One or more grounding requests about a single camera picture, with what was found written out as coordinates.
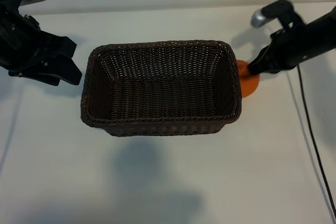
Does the orange fruit with knobbly stem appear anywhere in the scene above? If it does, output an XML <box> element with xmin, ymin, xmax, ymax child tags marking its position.
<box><xmin>237</xmin><ymin>60</ymin><xmax>260</xmax><ymax>98</ymax></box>

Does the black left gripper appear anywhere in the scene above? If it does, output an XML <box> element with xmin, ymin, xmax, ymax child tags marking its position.
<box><xmin>0</xmin><ymin>4</ymin><xmax>83</xmax><ymax>87</ymax></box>

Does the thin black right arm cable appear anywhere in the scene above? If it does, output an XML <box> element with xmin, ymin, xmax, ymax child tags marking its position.
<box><xmin>296</xmin><ymin>63</ymin><xmax>336</xmax><ymax>218</ymax></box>

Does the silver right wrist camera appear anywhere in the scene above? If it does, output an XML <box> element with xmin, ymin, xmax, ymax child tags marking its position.
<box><xmin>250</xmin><ymin>0</ymin><xmax>303</xmax><ymax>29</ymax></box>

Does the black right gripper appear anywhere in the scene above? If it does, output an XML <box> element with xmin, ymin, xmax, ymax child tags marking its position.
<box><xmin>247</xmin><ymin>17</ymin><xmax>329</xmax><ymax>76</ymax></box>

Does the dark brown woven basket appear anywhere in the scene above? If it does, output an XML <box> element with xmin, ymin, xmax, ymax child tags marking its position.
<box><xmin>80</xmin><ymin>39</ymin><xmax>243</xmax><ymax>137</ymax></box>

